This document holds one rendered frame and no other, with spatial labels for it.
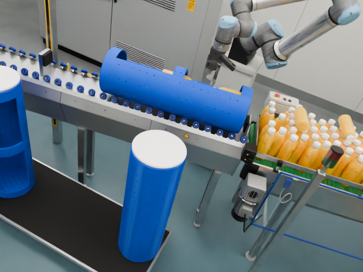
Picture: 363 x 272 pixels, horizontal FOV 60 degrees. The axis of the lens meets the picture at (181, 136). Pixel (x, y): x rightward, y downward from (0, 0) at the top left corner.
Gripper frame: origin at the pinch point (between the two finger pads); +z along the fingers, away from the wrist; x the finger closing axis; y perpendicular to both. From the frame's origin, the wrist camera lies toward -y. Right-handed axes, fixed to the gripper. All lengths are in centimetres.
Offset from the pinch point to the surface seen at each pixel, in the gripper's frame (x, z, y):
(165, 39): -159, 53, 67
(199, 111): 14.6, 13.0, 3.5
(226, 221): -4, 122, -43
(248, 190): 36, 40, -36
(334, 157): 39, -1, -64
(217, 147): 13.6, 34.9, -13.3
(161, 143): 45, 18, 16
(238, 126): 14.5, 14.8, -20.4
